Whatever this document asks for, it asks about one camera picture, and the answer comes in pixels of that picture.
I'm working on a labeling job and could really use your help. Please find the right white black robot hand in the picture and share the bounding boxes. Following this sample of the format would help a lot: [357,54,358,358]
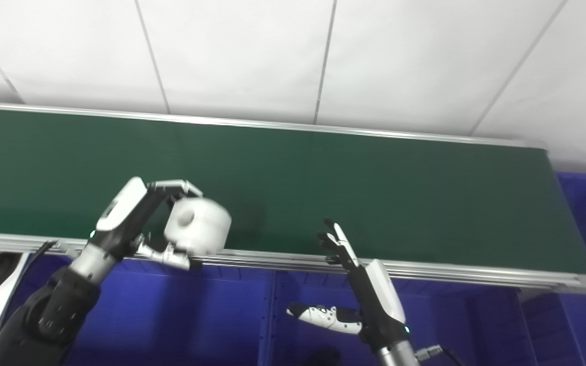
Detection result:
[286,219,409,352]

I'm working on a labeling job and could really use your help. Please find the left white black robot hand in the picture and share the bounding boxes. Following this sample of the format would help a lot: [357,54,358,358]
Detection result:
[89,176,205,271]

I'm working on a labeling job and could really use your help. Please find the white cylindrical plastic part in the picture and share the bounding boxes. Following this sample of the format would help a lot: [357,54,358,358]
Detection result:
[163,197,232,256]

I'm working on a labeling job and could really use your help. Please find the green conveyor belt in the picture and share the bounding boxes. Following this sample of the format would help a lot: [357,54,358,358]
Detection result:
[0,108,586,276]
[0,101,586,295]

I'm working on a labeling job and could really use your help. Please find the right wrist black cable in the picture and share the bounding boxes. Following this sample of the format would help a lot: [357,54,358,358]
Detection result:
[414,344,465,366]

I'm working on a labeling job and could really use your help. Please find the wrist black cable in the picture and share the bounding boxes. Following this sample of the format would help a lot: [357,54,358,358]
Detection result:
[414,344,465,366]
[18,240,61,285]

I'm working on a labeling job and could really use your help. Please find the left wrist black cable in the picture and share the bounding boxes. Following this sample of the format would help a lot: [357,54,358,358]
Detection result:
[18,240,61,285]

